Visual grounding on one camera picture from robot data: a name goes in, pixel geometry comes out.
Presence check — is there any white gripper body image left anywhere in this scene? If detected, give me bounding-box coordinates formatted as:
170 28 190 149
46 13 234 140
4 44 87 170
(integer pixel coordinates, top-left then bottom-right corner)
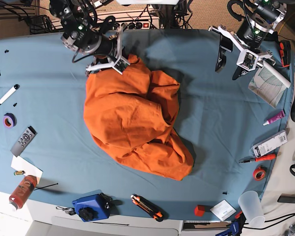
86 25 130 74

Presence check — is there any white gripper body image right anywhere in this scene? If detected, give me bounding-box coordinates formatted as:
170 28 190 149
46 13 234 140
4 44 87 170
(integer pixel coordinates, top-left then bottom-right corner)
208 25 276 71

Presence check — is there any orange t-shirt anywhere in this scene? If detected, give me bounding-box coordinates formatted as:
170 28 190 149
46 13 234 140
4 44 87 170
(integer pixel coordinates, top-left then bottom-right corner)
84 55 194 180

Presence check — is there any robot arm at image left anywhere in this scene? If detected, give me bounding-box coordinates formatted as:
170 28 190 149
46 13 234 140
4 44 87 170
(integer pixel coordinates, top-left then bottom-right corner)
49 0 130 75

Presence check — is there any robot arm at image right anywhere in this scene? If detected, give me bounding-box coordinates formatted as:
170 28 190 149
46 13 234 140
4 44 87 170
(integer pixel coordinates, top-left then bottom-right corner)
208 0 287 80

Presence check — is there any leaf pattern booklet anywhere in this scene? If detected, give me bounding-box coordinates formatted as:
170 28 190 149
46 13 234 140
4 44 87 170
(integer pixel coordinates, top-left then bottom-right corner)
248 64 291 108

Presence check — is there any black power strip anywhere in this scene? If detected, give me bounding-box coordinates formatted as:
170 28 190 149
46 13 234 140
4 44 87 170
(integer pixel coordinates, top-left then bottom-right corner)
112 19 162 30

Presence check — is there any orange black clamp tool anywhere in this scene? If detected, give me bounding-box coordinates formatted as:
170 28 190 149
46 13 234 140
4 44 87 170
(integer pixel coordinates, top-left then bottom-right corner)
279 40 291 67

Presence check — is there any purple glue tube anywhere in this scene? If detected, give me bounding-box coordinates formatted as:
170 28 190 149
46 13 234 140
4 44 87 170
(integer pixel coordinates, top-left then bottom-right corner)
263 110 285 126

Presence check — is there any clear packaged bit set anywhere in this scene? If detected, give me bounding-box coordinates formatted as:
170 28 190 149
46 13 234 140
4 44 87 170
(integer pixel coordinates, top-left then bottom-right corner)
251 130 288 158

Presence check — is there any red tape roll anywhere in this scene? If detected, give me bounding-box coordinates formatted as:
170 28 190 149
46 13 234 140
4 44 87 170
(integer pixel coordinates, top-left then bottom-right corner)
253 166 266 181

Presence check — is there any black and white marker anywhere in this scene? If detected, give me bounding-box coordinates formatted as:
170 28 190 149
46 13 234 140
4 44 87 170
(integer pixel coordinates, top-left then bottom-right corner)
0 84 20 105

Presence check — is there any blue-grey table cloth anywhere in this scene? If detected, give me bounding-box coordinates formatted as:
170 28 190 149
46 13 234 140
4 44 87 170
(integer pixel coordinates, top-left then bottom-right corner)
0 29 294 220

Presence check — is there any translucent plastic cup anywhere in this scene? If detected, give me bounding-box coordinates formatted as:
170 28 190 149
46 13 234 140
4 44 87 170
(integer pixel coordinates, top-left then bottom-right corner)
238 191 265 228

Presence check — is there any black power adapter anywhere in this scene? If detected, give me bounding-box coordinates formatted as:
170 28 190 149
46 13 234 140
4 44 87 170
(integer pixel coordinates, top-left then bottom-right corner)
277 194 295 204

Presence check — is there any white square card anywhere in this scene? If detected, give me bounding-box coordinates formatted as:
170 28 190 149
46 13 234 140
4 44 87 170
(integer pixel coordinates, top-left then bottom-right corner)
210 200 236 221

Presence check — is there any purple tape roll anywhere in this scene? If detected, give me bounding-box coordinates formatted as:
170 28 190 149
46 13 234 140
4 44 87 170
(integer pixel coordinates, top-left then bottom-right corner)
3 113 17 128

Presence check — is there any small red cube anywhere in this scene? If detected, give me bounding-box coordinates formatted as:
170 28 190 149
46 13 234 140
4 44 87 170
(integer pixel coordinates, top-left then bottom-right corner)
194 205 206 217

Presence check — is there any grey remote control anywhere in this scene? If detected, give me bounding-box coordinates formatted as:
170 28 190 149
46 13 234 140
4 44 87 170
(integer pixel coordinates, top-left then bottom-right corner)
10 126 37 157

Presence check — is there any blue black bar clamp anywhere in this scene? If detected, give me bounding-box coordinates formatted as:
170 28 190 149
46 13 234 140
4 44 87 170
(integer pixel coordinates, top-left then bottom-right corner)
216 211 246 236

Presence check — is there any orange black utility knife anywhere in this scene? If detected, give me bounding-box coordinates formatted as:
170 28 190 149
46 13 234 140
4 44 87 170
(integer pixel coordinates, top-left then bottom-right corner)
130 194 164 222

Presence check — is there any black zip tie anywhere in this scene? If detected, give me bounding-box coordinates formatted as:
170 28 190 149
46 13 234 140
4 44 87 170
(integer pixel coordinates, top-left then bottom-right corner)
34 183 59 191

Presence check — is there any white paper card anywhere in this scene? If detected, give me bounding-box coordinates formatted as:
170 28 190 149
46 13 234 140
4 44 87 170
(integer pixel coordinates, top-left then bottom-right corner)
11 156 43 184

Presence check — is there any small AA battery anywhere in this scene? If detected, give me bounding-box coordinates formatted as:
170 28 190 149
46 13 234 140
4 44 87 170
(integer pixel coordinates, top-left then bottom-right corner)
14 171 25 176

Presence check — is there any blue box with black knob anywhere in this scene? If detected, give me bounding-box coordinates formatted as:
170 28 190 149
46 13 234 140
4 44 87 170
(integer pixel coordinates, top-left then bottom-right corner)
72 193 113 222

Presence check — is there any red drink can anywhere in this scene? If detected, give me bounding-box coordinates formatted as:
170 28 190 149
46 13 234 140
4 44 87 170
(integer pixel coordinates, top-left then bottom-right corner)
9 175 37 211

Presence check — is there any red handled screwdriver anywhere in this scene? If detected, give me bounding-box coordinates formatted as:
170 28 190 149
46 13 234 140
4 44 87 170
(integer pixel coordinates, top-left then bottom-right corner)
239 153 276 163

